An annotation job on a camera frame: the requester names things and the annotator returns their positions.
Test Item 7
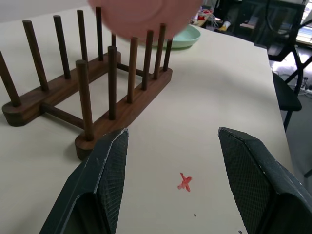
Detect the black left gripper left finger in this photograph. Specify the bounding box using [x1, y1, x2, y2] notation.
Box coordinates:
[39, 127, 129, 234]

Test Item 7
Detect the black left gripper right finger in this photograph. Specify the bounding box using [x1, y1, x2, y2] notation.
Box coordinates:
[217, 127, 312, 234]

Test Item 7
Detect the pink plate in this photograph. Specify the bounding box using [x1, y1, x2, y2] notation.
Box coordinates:
[87, 0, 203, 39]

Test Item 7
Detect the wooden dish rack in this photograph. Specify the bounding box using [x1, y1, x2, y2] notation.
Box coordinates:
[0, 6, 174, 161]

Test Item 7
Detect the red cross mark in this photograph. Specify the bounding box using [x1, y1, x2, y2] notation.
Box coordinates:
[176, 172, 193, 193]

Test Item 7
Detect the black chair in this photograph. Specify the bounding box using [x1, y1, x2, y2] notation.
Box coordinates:
[267, 19, 312, 178]

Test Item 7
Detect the green plate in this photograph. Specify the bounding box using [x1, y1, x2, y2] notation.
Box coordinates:
[162, 23, 202, 50]

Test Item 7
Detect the red and white clutter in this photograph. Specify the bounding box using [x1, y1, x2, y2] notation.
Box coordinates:
[189, 5, 232, 32]

